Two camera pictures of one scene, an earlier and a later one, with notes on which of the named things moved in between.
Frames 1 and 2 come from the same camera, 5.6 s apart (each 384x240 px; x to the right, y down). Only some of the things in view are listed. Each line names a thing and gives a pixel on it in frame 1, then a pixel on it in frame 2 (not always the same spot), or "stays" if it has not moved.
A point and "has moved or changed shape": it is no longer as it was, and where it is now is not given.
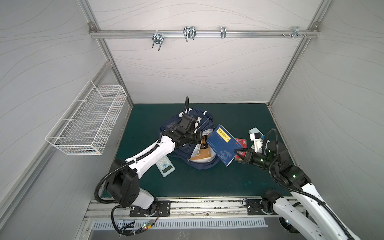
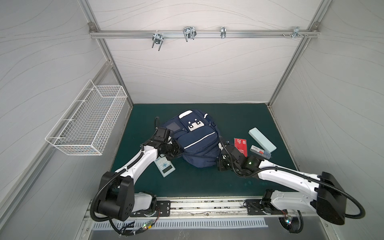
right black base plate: (255, 207) stays
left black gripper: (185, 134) to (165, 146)
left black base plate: (163, 210) stays
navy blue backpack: (183, 154) has moved or changed shape
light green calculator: (165, 166) stays
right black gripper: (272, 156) to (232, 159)
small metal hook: (223, 30) stays
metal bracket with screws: (295, 32) stays
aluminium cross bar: (305, 34) stays
